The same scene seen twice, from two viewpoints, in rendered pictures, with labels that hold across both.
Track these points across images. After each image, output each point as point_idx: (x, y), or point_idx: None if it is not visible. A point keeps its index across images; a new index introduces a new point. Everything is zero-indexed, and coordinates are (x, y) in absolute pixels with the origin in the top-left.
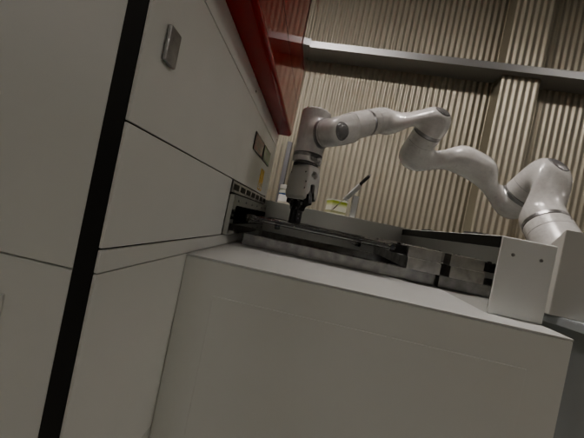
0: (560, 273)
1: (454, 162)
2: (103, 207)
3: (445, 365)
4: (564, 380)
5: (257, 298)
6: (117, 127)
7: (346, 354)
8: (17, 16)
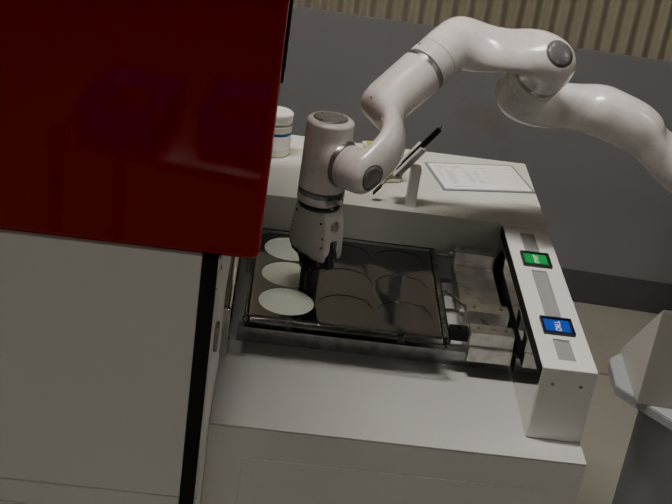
0: (652, 358)
1: (585, 127)
2: (196, 461)
3: (471, 494)
4: (577, 495)
5: (287, 455)
6: (198, 415)
7: (379, 493)
8: (110, 349)
